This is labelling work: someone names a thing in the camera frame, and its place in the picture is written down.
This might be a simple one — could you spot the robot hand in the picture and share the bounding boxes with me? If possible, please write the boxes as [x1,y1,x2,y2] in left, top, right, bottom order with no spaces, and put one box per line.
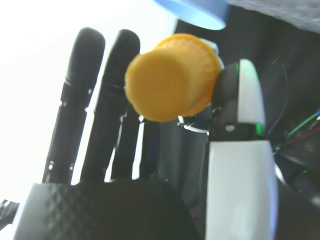
[9,26,279,240]

